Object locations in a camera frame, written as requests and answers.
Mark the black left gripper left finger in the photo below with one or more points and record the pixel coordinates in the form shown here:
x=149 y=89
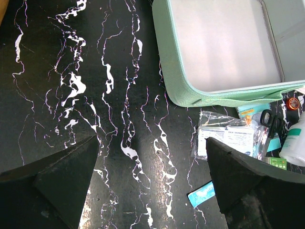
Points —
x=49 y=193

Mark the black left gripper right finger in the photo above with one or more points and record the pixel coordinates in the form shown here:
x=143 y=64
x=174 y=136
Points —
x=253 y=194

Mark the small green box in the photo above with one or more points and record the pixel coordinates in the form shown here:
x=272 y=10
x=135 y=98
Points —
x=276 y=162

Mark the white pill bottle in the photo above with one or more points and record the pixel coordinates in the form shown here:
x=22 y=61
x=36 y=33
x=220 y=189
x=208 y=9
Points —
x=293 y=149

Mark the mint green medicine case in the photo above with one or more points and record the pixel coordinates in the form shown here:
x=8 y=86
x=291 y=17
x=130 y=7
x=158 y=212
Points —
x=230 y=52

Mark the cyan sachet strip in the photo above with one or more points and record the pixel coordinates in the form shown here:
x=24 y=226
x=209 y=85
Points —
x=201 y=194

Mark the clear bag white leaflets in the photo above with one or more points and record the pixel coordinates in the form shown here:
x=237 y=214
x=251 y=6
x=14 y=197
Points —
x=246 y=136

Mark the teal plaster packet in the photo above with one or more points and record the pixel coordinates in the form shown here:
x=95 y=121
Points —
x=252 y=113

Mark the small red round tin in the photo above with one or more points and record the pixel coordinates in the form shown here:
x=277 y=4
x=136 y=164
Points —
x=292 y=103

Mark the black handled scissors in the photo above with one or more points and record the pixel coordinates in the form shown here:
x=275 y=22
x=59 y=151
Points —
x=271 y=121

